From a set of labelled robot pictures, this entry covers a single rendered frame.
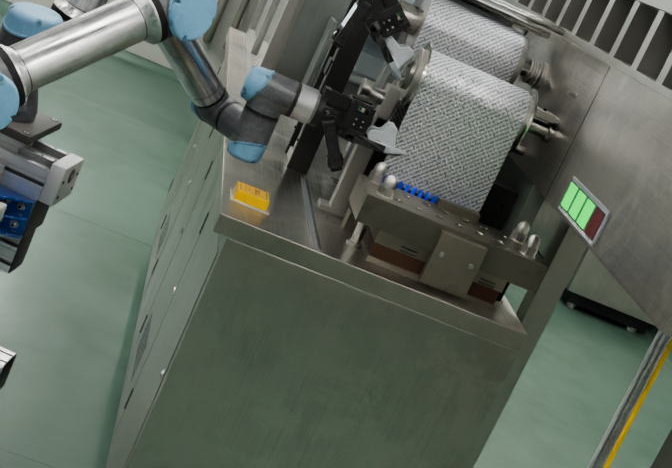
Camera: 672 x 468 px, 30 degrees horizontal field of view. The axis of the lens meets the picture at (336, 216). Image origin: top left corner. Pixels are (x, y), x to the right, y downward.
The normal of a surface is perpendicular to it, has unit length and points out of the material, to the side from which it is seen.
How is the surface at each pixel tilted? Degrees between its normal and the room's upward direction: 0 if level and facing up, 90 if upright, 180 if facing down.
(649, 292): 90
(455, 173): 90
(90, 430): 0
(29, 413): 0
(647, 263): 90
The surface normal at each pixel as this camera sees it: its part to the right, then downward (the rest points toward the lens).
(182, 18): 0.73, 0.40
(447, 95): 0.07, 0.29
